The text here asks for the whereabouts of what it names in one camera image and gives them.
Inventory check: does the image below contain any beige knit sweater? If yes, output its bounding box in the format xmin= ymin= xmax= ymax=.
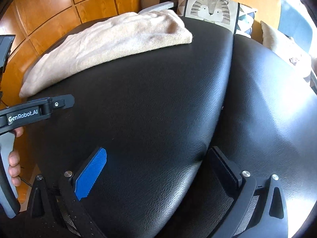
xmin=19 ymin=10 xmax=193 ymax=98

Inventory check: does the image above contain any orange wooden cabinet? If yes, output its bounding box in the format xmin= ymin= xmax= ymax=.
xmin=0 ymin=0 xmax=142 ymax=204

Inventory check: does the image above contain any person left hand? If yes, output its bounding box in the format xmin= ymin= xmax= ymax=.
xmin=7 ymin=126 xmax=25 ymax=188

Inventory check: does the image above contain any deer print cushion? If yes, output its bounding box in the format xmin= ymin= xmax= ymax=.
xmin=261 ymin=21 xmax=313 ymax=82

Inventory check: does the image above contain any tiger print cushion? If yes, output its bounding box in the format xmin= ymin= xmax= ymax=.
xmin=177 ymin=0 xmax=257 ymax=38

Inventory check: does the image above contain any grey yellow blue sofa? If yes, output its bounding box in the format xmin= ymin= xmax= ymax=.
xmin=137 ymin=0 xmax=317 ymax=90

